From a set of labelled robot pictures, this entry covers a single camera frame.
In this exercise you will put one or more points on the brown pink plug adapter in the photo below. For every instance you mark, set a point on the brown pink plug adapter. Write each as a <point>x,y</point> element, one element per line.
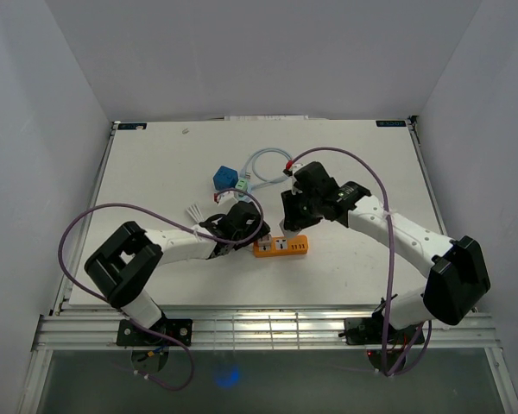
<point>265,242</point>

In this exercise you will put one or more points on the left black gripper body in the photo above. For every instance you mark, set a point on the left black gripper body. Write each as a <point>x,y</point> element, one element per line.
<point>251,230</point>

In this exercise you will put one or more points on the blue cube socket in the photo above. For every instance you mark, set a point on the blue cube socket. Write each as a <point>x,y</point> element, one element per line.
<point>224,178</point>

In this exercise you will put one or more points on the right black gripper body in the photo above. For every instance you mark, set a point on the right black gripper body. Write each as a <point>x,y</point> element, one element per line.
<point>308,208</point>

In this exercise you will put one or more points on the green plug adapter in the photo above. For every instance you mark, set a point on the green plug adapter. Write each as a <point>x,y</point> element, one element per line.
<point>242,185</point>

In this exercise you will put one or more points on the white charger block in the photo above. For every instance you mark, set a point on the white charger block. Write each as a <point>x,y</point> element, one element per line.
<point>287,233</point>

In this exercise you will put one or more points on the aluminium frame rail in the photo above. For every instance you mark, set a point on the aluminium frame rail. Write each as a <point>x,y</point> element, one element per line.
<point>235,330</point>

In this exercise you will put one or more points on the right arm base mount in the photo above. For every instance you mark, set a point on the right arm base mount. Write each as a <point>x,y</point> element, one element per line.
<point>368,330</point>

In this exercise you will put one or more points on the round light blue power strip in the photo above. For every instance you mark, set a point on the round light blue power strip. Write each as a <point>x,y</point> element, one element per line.
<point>254,169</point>

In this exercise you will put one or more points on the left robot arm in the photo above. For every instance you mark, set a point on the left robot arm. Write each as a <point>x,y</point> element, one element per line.
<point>122,266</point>

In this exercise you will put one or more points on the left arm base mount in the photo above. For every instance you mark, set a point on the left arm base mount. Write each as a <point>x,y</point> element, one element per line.
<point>164,332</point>

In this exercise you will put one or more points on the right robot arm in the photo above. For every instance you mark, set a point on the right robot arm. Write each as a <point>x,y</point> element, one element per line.
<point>455,270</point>

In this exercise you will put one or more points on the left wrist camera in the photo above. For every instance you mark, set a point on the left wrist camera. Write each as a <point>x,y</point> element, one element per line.
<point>226,197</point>

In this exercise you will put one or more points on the white table board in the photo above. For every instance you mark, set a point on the white table board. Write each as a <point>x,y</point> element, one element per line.
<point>152,175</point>

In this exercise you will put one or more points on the orange power strip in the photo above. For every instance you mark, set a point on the orange power strip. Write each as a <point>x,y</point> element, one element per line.
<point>282,246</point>

